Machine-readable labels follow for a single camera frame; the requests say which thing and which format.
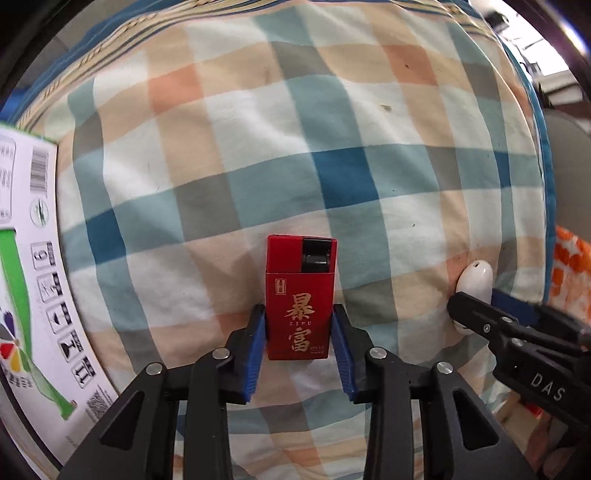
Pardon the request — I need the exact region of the white earbud case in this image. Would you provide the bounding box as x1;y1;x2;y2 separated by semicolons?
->
454;259;493;334

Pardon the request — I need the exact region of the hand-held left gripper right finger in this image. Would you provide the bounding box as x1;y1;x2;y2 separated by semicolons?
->
331;304;526;480

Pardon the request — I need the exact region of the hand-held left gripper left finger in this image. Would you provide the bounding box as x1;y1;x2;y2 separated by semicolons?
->
55;304;269;480

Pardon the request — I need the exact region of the grey chair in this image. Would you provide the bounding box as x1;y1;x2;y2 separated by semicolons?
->
539;108;591;234

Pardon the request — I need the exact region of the orange and white cloth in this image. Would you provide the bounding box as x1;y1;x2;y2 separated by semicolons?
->
551;224;591;326

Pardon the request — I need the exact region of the person's right hand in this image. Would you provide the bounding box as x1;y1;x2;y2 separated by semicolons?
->
529;408;575;468

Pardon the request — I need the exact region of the red lighter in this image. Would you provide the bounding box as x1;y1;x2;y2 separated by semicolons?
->
265;234;337;361

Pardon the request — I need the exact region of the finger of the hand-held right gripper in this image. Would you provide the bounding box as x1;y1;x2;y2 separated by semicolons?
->
491;288;591;346
447;292;525;346

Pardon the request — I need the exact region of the plaid blanket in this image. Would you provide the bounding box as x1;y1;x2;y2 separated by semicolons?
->
9;0;557;480

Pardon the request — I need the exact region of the cardboard box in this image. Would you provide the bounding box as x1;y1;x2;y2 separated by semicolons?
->
0;122;122;468

